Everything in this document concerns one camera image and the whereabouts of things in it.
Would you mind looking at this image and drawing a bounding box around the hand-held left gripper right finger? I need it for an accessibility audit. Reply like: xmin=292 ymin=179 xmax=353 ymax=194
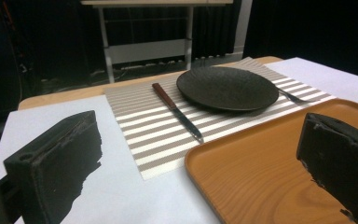
xmin=296 ymin=112 xmax=358 ymax=224

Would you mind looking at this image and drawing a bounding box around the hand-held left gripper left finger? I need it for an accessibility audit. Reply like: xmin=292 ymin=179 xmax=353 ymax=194
xmin=3 ymin=109 xmax=103 ymax=224

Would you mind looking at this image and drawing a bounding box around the metal fork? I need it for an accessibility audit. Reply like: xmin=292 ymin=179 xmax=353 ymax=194
xmin=276 ymin=87 xmax=316 ymax=105

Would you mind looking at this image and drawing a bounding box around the wooden tray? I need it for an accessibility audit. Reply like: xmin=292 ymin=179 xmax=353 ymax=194
xmin=184 ymin=98 xmax=358 ymax=224

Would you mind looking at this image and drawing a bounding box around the black round plate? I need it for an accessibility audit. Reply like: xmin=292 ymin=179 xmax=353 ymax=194
xmin=175 ymin=66 xmax=280 ymax=112

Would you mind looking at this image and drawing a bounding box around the knife with brown handle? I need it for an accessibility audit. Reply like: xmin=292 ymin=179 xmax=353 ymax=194
xmin=151 ymin=82 xmax=205 ymax=145

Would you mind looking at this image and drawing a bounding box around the white paper sheet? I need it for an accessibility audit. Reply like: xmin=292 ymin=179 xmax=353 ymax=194
xmin=0 ymin=56 xmax=358 ymax=224

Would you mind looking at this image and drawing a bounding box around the striped placemat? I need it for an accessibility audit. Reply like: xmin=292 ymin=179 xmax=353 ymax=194
xmin=103 ymin=56 xmax=337 ymax=181

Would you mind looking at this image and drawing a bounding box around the white metal table frame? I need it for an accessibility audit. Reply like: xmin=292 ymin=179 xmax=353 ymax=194
xmin=79 ymin=0 xmax=234 ymax=84

